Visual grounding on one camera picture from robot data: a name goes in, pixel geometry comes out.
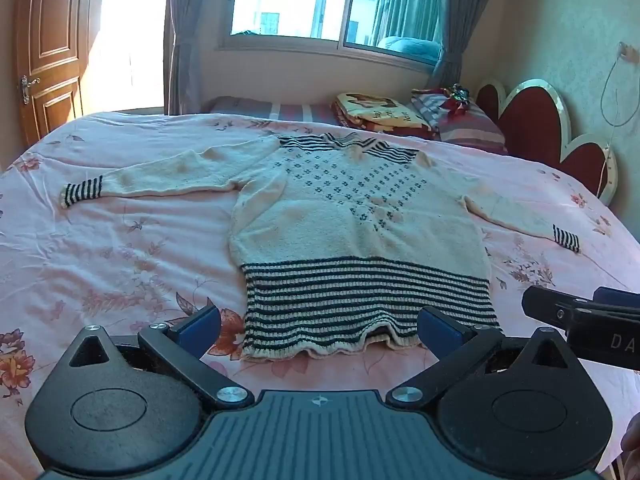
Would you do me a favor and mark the striped red folded blanket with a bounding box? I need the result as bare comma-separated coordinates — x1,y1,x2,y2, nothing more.
410,87,509,157

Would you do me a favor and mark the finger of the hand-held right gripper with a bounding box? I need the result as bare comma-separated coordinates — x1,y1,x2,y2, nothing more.
521,285,597,333
593,286,640,312

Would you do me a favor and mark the metal door handle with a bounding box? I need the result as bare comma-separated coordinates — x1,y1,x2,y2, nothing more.
20,75,42,107

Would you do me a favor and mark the wooden door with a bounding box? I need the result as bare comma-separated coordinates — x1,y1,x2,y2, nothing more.
14,0,97,147

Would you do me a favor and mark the red petal-shaped headboard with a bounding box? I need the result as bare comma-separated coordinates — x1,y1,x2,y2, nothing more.
474,78,619,207

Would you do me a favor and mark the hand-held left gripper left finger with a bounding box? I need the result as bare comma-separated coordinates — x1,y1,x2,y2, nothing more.
67,304,254,411

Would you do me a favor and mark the sliding glass window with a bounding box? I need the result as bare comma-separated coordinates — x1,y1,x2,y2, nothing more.
216,0,446,67

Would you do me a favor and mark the thin wall cable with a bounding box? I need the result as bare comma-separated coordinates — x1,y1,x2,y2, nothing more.
598,41,640,200

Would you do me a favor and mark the pink floral bed sheet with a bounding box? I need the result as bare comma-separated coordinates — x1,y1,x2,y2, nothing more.
0,110,640,480

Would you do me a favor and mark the grey pink striped mattress sheet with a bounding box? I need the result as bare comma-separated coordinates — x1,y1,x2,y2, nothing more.
206,95,342,124

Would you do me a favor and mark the person's right hand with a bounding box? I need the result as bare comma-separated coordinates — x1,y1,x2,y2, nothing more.
620,415,640,467

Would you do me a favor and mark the yellow red folded blanket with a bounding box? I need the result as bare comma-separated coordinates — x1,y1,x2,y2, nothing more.
332,92,442,142

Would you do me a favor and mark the cream striped knitted sweater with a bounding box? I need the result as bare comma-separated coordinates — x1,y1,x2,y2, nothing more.
60,131,582,364

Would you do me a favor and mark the colourful ornament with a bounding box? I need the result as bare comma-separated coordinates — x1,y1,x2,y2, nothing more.
439,83,474,117

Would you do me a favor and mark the grey curtain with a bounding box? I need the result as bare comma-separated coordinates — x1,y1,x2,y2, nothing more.
163,0,242,117
431,0,522,97

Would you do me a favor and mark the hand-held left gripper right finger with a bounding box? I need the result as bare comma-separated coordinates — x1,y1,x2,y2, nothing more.
386,305,572,409

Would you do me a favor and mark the blue cushion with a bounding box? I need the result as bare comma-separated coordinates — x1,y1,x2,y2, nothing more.
375,35,444,66

